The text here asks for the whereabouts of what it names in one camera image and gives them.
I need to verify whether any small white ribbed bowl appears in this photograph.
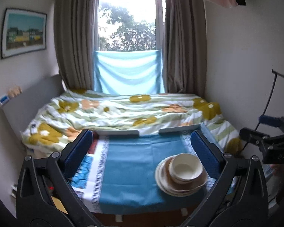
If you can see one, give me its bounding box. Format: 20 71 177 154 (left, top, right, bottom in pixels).
168 153 203 184

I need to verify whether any yellow duck cartoon plate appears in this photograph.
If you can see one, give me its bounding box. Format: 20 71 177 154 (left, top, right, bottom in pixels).
154 155 208 197

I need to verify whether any cream ceramic bowl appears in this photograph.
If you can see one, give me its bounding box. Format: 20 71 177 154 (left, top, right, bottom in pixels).
168 166 203 184

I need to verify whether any brown wavy-edge bowl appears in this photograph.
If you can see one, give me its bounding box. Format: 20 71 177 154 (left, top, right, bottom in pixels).
162 156 208 193

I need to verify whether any floral bed quilt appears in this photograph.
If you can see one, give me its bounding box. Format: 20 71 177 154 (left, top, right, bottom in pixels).
21 90 242 155

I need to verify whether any grey headboard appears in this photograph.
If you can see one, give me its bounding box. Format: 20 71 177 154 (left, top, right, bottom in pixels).
1 75 64 140

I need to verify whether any right brown curtain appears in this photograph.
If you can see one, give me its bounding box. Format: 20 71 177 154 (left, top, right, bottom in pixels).
162 0 207 97

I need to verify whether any brown curtain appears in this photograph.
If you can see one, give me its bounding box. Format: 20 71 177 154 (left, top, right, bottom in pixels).
162 0 207 97
54 0 96 90

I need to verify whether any light blue window cloth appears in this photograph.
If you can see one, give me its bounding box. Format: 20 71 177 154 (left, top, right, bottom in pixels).
94 50 165 95

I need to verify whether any framed landscape picture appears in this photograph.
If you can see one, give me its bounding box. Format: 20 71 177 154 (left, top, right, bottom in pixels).
1 8 47 59

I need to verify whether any window with trees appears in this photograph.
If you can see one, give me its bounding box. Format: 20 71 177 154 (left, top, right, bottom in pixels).
94 0 166 52

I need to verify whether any left brown curtain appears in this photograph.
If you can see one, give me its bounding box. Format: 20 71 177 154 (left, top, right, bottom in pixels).
54 0 96 90

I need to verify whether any black cable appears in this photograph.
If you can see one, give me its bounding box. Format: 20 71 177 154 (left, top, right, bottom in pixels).
241 69 284 152

